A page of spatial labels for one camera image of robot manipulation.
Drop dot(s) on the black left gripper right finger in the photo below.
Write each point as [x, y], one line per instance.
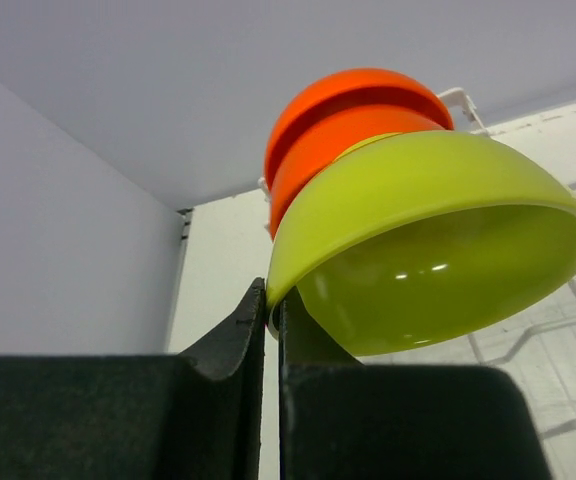
[342, 419]

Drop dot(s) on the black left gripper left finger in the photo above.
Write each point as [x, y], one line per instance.
[191, 415]

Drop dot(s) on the lime green bowl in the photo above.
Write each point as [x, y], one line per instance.
[418, 238]

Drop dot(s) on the orange bowl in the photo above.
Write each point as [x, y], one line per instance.
[328, 139]

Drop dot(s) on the red bowl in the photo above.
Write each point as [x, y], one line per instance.
[344, 90]

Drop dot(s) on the white wire dish rack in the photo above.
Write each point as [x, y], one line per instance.
[537, 346]

